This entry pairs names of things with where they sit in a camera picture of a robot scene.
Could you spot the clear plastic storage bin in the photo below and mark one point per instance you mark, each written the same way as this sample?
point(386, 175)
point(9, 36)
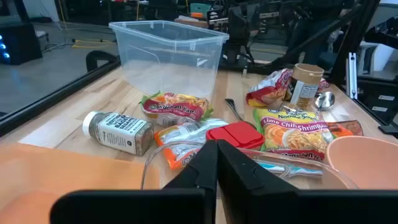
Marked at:
point(174, 71)

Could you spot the bagel seasoning bottle white cap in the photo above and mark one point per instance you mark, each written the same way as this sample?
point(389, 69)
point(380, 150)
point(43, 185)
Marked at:
point(119, 132)

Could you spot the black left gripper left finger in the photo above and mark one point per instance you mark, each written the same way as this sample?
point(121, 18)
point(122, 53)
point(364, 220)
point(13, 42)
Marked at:
point(186, 202)

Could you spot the red-lid spice container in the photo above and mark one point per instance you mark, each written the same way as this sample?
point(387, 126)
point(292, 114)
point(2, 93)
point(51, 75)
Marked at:
point(237, 133)

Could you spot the silver metal spoon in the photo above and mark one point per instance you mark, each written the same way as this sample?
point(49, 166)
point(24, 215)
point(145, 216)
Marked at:
point(325, 100)
point(232, 108)

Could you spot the clear left plastic container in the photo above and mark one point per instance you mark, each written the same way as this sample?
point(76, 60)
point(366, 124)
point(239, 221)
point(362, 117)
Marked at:
point(329, 182)

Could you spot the black box with blue lights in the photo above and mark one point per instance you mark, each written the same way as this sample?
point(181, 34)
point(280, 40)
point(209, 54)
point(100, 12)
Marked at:
point(21, 43)

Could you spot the peach-coloured bowl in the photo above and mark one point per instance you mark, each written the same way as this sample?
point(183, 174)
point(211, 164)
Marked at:
point(367, 161)

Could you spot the silver aluminium bracket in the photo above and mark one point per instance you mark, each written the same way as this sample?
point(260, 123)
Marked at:
point(352, 77)

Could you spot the red Maruchan ramen packet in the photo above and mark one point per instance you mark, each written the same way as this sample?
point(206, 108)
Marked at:
point(269, 88)
point(175, 107)

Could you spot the brown cardboard box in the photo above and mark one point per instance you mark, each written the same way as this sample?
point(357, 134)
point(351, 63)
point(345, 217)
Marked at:
point(192, 22)

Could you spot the black curved frame bracket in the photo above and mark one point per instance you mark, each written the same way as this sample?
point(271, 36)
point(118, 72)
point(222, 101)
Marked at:
point(93, 57)

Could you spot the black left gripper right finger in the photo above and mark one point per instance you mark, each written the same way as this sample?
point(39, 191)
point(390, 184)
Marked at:
point(264, 202)

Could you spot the lime chili shrimp noodle packet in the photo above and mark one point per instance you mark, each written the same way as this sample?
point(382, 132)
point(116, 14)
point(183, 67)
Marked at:
point(293, 133)

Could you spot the teal storage box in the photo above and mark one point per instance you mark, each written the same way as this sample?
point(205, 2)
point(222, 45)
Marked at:
point(200, 8)

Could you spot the orange Maruchan ramen packet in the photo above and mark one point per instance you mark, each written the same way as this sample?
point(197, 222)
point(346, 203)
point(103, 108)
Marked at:
point(183, 133)

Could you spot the brown orange noodle packet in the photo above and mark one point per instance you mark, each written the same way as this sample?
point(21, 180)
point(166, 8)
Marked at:
point(346, 127)

